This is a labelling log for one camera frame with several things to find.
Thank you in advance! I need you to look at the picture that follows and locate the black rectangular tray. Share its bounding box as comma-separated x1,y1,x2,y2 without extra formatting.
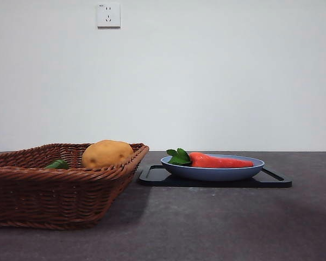
137,164,293,188

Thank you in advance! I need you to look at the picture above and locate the white wall socket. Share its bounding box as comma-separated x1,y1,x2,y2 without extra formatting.
97,2,122,29

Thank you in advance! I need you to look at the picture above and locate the orange carrot with green leaves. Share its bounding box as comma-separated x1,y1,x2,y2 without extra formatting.
166,147,254,168

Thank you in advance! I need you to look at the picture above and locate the yellow-brown potato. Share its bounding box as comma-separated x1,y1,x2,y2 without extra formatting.
80,139,135,169

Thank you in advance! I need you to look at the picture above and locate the brown woven wicker basket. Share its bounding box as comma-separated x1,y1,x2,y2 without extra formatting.
0,142,150,231

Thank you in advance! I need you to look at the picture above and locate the green chili pepper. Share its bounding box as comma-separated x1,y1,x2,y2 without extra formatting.
43,159,71,170

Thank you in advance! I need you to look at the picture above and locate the blue round plate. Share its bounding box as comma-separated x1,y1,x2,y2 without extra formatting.
160,154,266,182

